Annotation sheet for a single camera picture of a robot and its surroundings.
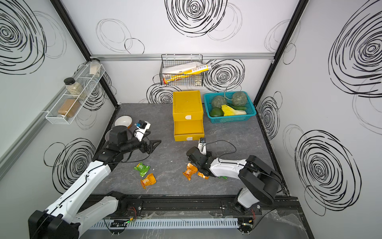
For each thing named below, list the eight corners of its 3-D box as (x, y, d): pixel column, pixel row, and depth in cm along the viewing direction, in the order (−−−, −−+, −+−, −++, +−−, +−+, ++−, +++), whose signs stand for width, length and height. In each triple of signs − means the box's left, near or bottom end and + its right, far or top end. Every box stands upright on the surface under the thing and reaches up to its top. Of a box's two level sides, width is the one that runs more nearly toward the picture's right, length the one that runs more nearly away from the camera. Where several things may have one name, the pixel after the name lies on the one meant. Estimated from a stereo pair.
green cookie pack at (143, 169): (133, 171, 88) (132, 170, 86) (141, 161, 92) (140, 160, 90) (142, 177, 85) (141, 176, 84) (150, 167, 89) (149, 166, 88)
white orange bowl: (117, 128, 108) (113, 123, 104) (120, 120, 113) (117, 115, 108) (132, 128, 108) (129, 123, 104) (135, 120, 113) (132, 115, 109)
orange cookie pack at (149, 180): (144, 189, 81) (143, 188, 80) (140, 180, 84) (139, 179, 83) (157, 181, 84) (156, 180, 82) (153, 173, 87) (152, 172, 86)
